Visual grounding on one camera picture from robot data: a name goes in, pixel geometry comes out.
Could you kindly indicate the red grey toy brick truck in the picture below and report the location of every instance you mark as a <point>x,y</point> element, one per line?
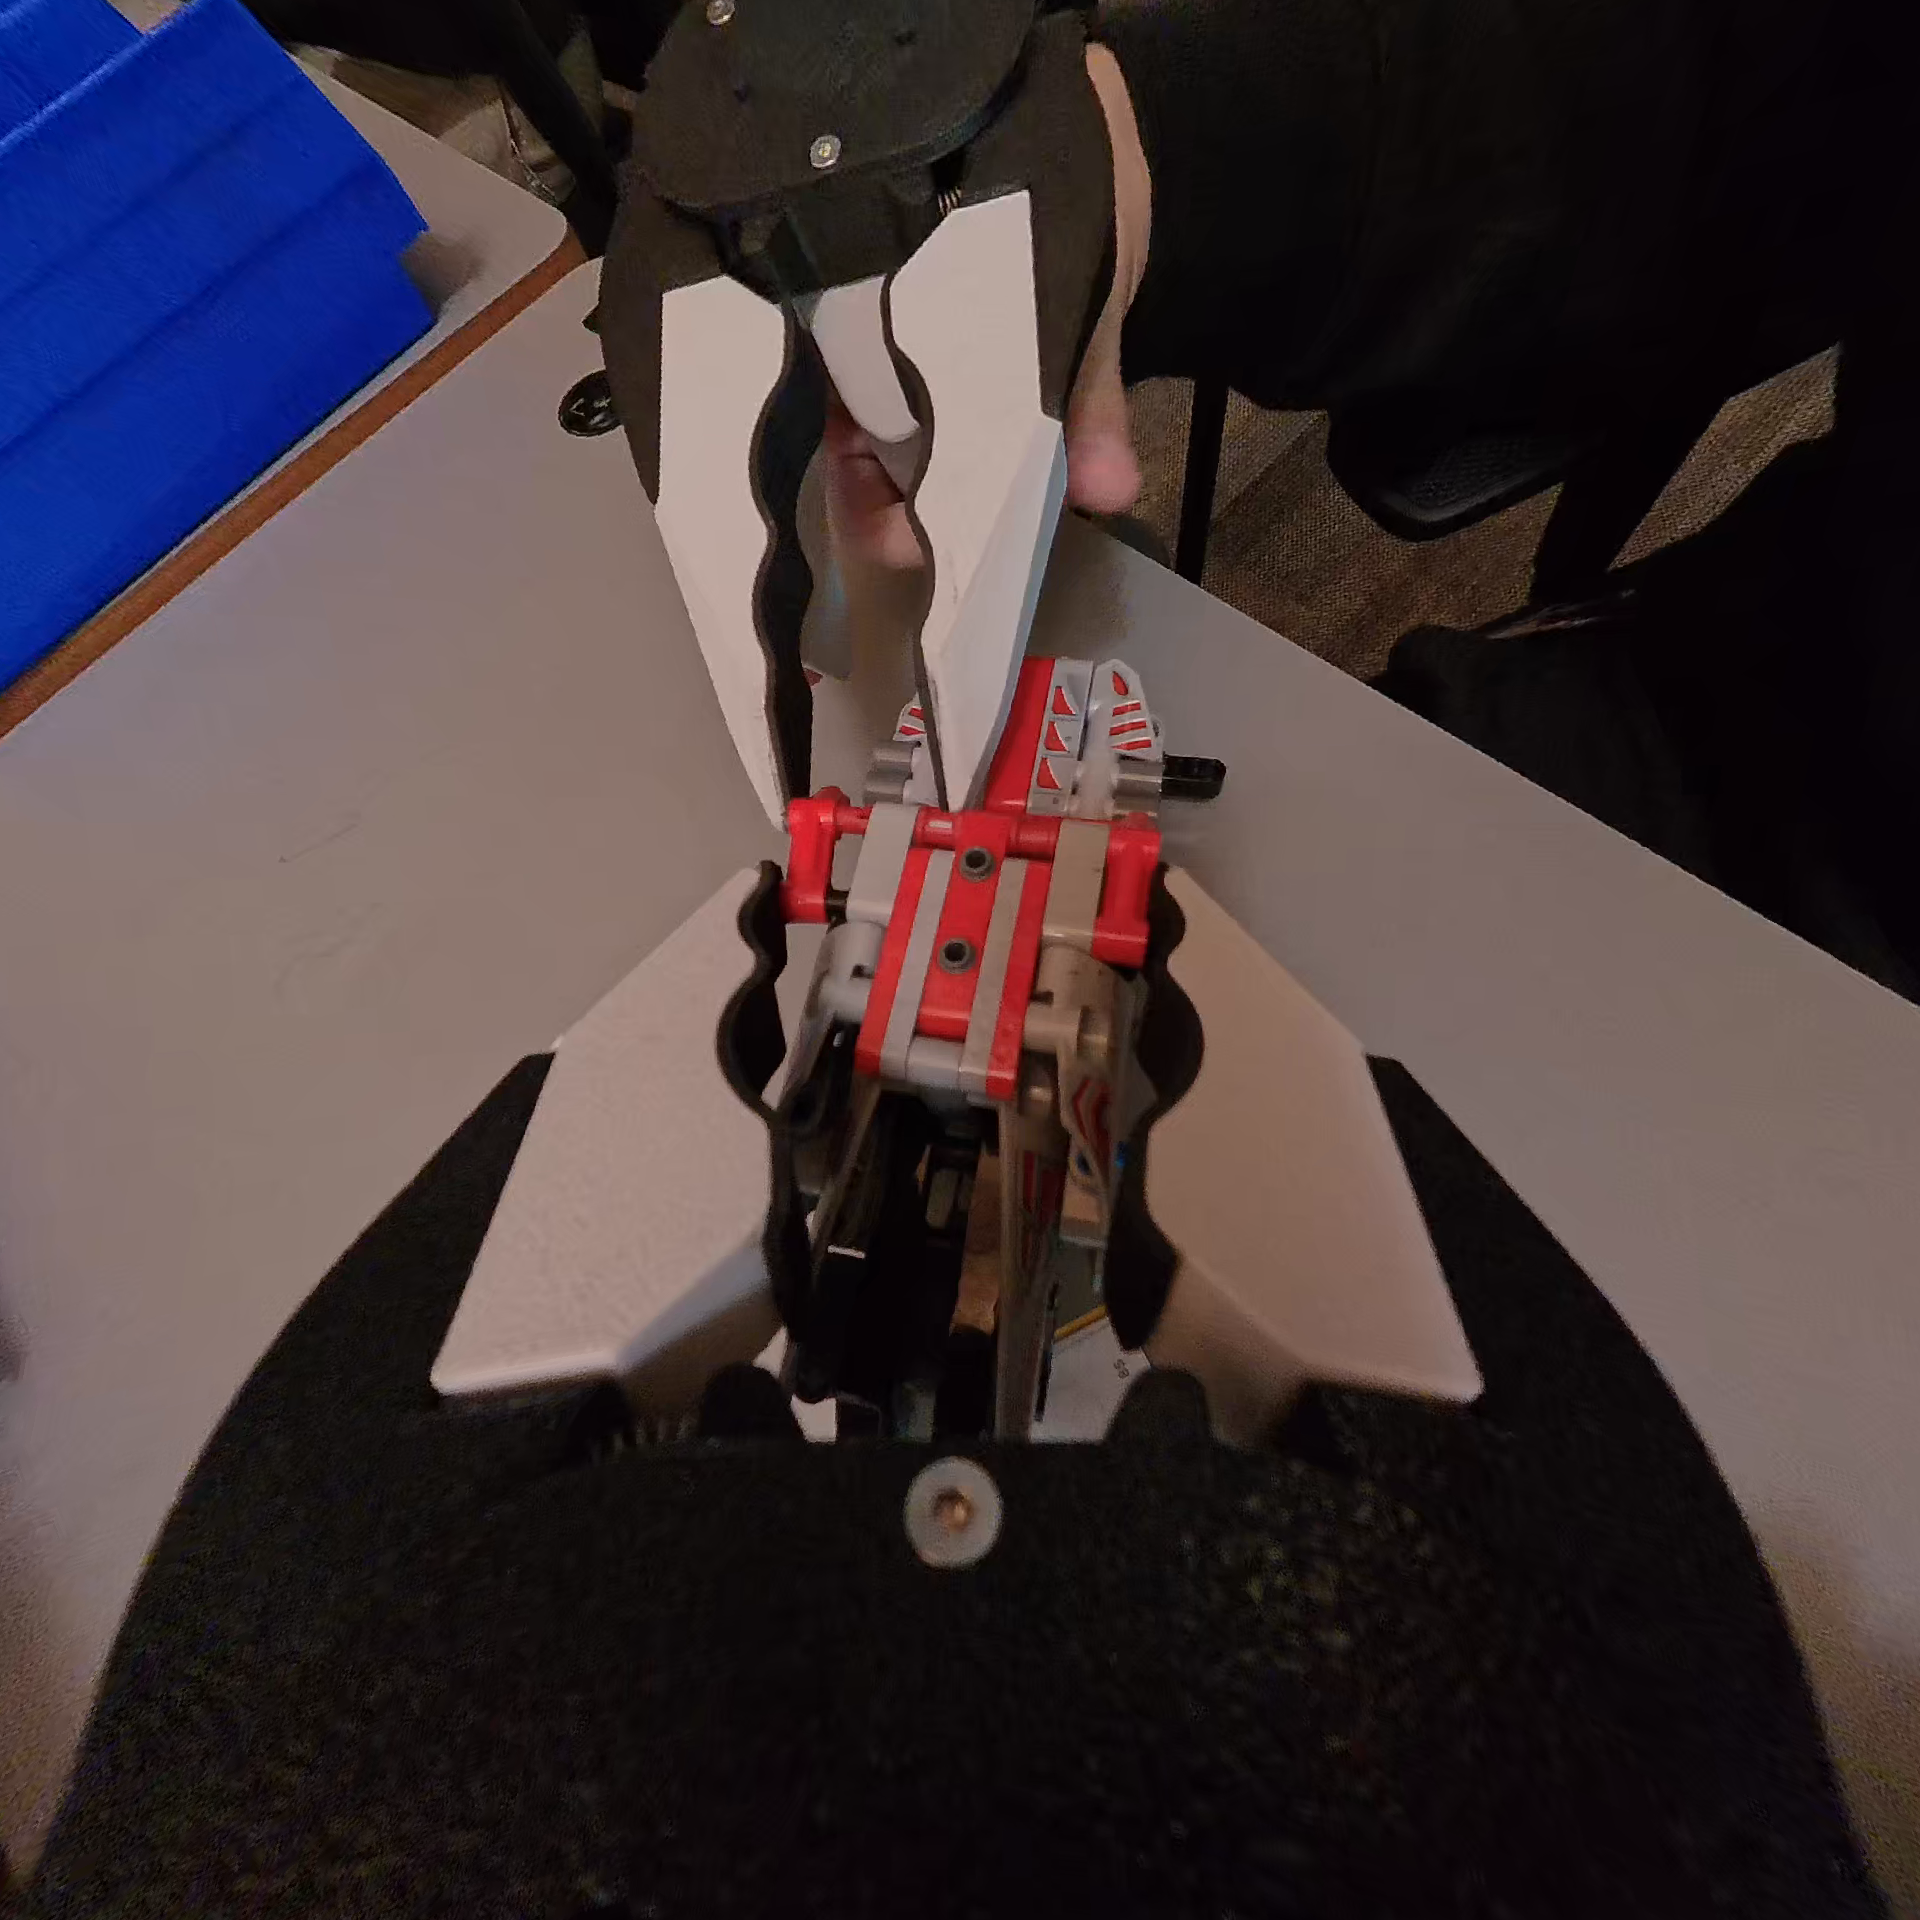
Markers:
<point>961,960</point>

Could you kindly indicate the person's black clothing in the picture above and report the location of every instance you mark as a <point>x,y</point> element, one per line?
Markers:
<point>1769,720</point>

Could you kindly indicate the person's right forearm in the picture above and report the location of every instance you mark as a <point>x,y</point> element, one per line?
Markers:
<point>1500,181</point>

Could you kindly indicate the person's right hand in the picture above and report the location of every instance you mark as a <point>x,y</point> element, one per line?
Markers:
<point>1118,434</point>

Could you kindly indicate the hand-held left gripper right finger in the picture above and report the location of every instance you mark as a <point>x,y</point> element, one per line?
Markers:
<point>1306,1201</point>

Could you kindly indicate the blue storage bin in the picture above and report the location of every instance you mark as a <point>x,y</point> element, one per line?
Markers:
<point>182,299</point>

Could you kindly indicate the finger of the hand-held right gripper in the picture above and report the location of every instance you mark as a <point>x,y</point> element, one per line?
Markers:
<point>713,451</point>
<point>991,451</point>

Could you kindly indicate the grey desk with brown edge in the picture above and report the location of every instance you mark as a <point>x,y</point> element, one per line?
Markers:
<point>481,255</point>

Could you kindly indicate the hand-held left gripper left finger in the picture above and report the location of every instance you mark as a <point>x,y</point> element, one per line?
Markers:
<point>600,1201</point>

